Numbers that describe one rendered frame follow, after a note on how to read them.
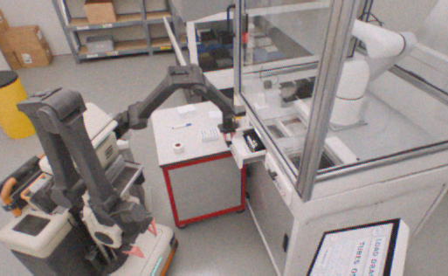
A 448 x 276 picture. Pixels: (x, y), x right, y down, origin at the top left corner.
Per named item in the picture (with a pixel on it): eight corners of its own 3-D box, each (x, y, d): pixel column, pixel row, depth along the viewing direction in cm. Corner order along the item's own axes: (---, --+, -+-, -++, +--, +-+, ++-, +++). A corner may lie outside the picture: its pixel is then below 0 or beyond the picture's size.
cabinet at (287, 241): (283, 297, 186) (299, 224, 136) (235, 183, 263) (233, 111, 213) (405, 256, 206) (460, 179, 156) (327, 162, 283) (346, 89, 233)
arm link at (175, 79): (171, 56, 102) (175, 81, 99) (202, 64, 111) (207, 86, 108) (124, 109, 133) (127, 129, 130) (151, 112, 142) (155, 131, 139)
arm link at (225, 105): (182, 66, 110) (188, 91, 107) (196, 60, 108) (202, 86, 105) (223, 102, 150) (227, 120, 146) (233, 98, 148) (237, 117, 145)
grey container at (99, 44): (88, 53, 474) (85, 43, 463) (91, 46, 496) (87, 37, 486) (113, 51, 480) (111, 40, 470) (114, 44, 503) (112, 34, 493)
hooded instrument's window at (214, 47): (192, 81, 228) (185, 22, 199) (164, 17, 361) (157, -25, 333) (320, 60, 252) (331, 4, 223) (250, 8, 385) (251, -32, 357)
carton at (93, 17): (89, 24, 448) (82, 4, 431) (91, 18, 472) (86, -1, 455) (116, 22, 455) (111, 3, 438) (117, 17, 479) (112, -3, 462)
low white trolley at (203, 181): (175, 235, 223) (159, 164, 176) (166, 179, 270) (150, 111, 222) (246, 216, 236) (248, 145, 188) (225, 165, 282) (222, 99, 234)
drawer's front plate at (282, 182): (286, 205, 142) (289, 191, 135) (265, 167, 164) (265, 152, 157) (290, 204, 143) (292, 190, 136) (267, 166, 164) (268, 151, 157)
